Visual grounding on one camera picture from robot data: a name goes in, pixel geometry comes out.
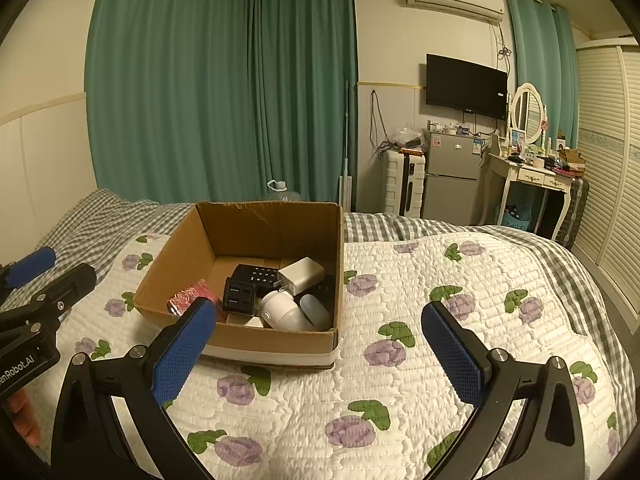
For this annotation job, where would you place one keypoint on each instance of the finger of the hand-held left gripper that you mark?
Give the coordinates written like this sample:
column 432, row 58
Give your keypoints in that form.
column 32, row 265
column 70, row 285

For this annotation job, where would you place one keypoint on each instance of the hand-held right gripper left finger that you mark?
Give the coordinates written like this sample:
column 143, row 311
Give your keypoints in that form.
column 182, row 355

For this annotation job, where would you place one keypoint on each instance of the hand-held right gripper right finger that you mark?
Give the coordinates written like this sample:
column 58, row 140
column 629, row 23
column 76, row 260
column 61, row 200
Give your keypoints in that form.
column 452, row 355

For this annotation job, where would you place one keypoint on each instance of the red shiny packet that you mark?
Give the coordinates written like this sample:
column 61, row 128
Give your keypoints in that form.
column 187, row 297

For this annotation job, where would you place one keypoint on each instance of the black power strip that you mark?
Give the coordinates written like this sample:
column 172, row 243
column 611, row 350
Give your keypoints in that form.
column 237, row 297

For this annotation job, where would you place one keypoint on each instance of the cardboard box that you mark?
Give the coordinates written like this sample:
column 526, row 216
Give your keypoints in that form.
column 270, row 340

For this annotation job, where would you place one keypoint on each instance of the black remote control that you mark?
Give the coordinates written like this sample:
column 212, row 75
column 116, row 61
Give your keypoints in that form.
column 255, row 274

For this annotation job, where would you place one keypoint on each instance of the white round bottle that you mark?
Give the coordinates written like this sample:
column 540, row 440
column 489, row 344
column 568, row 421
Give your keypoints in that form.
column 282, row 310

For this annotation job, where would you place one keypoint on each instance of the light blue earbuds case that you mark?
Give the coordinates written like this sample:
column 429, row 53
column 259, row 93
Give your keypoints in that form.
column 315, row 310

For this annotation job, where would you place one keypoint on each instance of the white charger block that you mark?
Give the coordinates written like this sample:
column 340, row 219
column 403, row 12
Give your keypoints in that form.
column 300, row 275

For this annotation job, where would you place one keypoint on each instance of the person's left hand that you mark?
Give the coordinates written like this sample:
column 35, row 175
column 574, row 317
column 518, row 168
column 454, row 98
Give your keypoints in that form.
column 26, row 420

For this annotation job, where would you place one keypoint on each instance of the floral quilted blanket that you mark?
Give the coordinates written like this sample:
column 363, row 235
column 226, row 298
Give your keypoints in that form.
column 400, row 285

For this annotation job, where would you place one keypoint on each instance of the blue plastic basket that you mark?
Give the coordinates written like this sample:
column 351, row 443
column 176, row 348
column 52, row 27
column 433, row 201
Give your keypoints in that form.
column 515, row 220

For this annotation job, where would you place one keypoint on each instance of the silver small fridge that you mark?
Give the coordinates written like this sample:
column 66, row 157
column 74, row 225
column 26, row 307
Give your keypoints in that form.
column 450, row 180

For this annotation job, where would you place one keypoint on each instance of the white suitcase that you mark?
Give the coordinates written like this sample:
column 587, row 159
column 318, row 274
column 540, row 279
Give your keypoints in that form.
column 402, row 185

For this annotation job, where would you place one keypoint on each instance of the grey suitcase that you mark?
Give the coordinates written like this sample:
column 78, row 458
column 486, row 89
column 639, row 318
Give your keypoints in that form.
column 575, row 215

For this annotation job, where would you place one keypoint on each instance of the large water bottle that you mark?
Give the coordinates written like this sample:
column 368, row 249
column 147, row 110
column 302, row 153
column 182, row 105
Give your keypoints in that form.
column 280, row 194

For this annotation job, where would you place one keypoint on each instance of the white dressing table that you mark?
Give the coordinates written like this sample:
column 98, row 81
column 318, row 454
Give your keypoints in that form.
column 530, row 175

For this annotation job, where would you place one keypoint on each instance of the clear plastic bag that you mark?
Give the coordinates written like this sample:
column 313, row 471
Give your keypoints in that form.
column 407, row 137

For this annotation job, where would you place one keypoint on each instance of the small brown box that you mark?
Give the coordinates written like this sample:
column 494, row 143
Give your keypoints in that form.
column 572, row 157

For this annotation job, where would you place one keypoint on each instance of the white slatted wardrobe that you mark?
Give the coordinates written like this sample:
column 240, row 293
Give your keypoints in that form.
column 610, row 160

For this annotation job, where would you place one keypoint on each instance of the oval white-framed mirror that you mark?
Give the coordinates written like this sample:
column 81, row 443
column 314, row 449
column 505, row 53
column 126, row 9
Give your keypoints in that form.
column 527, row 110

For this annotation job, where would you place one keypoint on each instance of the narrow green curtain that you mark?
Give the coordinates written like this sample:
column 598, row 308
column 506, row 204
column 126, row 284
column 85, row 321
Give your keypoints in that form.
column 537, row 60

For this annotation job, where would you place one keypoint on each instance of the black wall television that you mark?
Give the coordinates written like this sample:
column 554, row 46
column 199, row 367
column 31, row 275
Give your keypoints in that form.
column 465, row 85

